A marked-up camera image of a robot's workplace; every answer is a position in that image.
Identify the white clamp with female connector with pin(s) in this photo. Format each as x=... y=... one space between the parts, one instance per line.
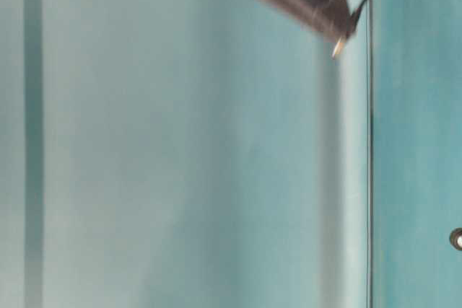
x=456 y=238

